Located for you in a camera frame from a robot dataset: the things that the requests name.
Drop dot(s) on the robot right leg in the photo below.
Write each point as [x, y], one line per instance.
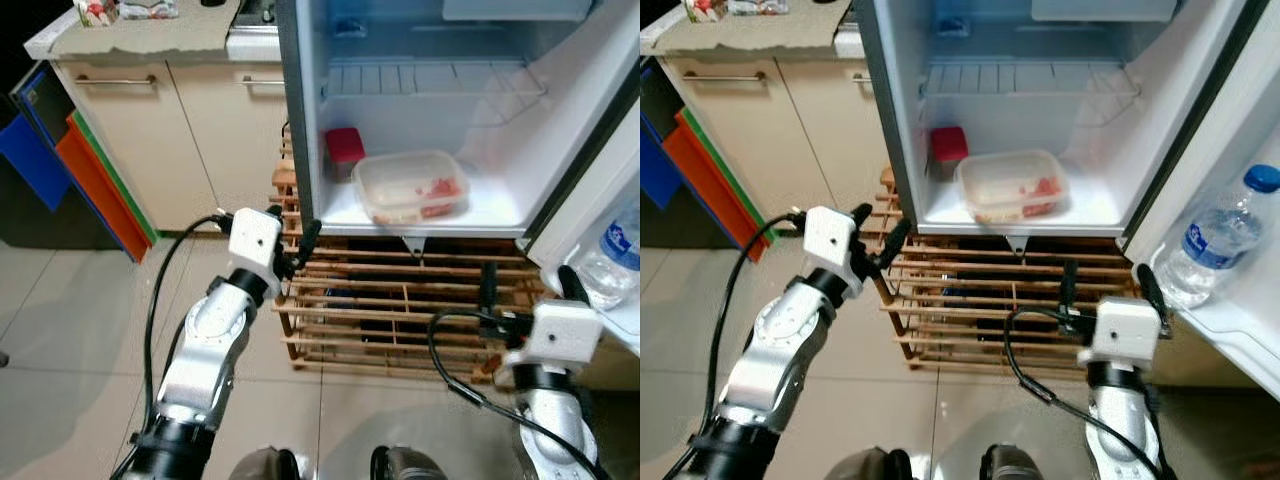
[1015, 463]
[410, 465]

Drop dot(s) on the robot left leg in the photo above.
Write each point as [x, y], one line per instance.
[262, 465]
[865, 465]

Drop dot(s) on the wooden slatted rack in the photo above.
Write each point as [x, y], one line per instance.
[1000, 340]
[400, 345]

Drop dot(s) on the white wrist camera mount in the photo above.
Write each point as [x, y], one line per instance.
[253, 238]
[1130, 328]
[828, 238]
[562, 335]

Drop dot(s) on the silver mini fridge body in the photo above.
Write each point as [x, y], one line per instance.
[420, 120]
[1010, 120]

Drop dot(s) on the small red patterned box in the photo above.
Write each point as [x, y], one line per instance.
[707, 10]
[97, 12]

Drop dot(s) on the clear plastic food container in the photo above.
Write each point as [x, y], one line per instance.
[1010, 188]
[410, 190]

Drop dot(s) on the beige kitchen cabinet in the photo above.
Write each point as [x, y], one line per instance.
[200, 150]
[810, 150]

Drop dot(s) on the blue capped water bottle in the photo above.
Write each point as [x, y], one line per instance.
[612, 265]
[1210, 245]

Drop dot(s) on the freezer compartment flap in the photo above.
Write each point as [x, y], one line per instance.
[1100, 8]
[515, 8]

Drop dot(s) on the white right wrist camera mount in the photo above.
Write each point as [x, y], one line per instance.
[1130, 328]
[562, 335]

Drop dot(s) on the robot leg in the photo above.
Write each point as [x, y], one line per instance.
[262, 465]
[865, 465]
[1015, 463]
[410, 465]

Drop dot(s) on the small red lidded container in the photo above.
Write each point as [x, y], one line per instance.
[948, 146]
[344, 148]

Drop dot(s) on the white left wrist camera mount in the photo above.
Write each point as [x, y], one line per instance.
[253, 238]
[828, 238]

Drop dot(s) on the small shiny silver packet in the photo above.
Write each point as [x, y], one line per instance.
[758, 6]
[148, 9]

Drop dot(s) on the green flat board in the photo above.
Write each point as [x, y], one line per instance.
[735, 180]
[125, 180]

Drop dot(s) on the blue flat board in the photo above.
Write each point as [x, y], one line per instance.
[655, 160]
[25, 165]

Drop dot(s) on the orange flat board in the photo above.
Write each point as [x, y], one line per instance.
[100, 190]
[710, 195]

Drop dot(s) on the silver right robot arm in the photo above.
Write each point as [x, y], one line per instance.
[1125, 430]
[550, 425]

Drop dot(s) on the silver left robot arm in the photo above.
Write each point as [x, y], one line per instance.
[775, 350]
[205, 350]

